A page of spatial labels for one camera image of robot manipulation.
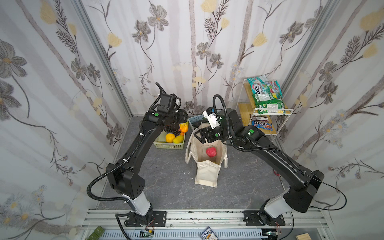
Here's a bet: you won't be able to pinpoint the pink dragon fruit toy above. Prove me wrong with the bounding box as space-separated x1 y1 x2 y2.
206 147 217 158

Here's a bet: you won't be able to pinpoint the cream floral tote bag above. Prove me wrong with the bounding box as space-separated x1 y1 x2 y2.
185 123 228 188

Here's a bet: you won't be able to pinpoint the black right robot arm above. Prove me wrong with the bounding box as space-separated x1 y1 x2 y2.
195 94 324 225

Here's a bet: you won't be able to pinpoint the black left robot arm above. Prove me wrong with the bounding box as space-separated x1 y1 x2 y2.
87 83 188 226

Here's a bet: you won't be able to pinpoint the green skittles candy bag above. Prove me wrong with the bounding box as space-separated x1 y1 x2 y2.
247 76 285 114

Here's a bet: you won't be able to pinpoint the blue plastic vegetable basket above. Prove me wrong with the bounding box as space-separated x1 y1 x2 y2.
188 115 208 130

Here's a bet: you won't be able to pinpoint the yellow mango toy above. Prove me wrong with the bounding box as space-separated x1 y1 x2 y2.
173 135 184 144

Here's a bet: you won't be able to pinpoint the orange fruit toy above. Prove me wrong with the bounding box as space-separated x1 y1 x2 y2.
165 133 176 143

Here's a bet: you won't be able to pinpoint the green plastic fruit basket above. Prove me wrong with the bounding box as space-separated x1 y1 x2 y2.
154 125 185 150

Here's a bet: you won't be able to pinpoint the blue m&m candy packet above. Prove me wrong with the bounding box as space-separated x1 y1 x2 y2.
251 116 273 131

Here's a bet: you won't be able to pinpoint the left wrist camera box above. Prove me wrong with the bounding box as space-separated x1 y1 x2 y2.
157 94 177 114

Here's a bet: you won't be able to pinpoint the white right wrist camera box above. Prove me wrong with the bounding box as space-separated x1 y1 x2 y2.
203 107 220 129

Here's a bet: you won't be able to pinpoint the white wire wooden shelf rack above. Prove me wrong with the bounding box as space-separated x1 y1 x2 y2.
236 79 294 142

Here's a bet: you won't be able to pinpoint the red handled scissors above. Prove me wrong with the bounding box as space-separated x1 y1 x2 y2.
273 170 285 188

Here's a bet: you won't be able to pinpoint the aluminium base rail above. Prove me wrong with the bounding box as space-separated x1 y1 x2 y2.
76 209 335 240

